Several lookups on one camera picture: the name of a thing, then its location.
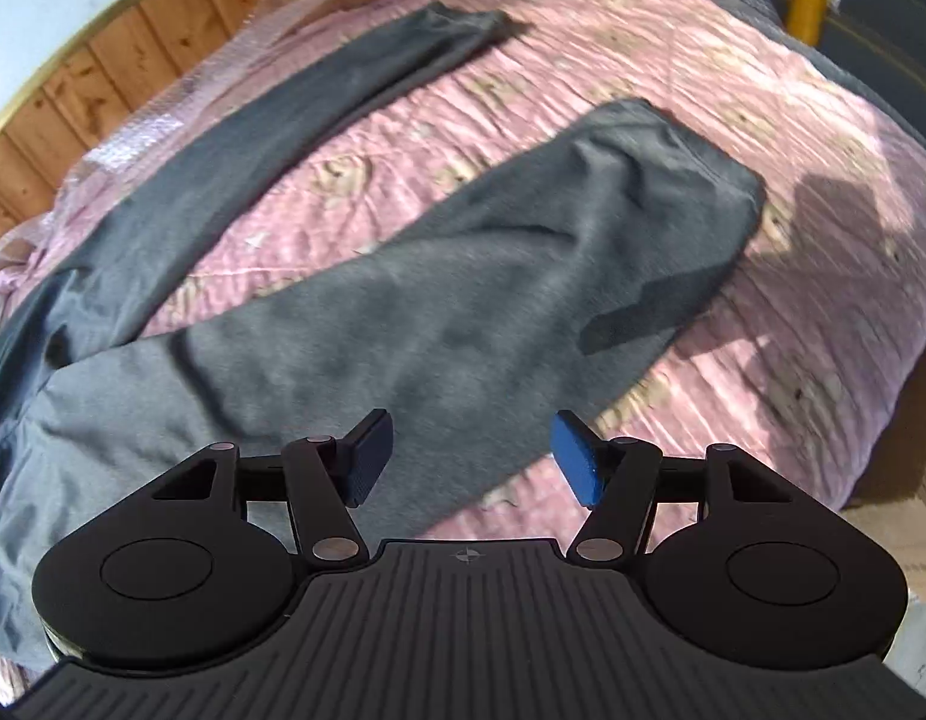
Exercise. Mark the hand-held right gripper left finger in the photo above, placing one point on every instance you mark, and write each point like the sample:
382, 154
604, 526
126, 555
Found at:
369, 457

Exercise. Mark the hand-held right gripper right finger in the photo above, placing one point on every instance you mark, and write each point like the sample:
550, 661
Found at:
579, 457

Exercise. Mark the grey pants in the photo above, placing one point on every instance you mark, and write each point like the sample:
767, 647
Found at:
470, 300

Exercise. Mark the pink bear print quilt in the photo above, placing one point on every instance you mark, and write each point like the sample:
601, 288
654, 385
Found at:
733, 127

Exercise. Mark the clear bubble wrap sheet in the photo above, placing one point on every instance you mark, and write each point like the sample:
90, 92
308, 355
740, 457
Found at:
155, 127

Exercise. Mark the wooden headboard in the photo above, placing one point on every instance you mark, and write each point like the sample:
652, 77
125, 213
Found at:
96, 82

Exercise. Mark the yellow tape roll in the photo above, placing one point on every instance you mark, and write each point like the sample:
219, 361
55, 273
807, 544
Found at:
805, 11

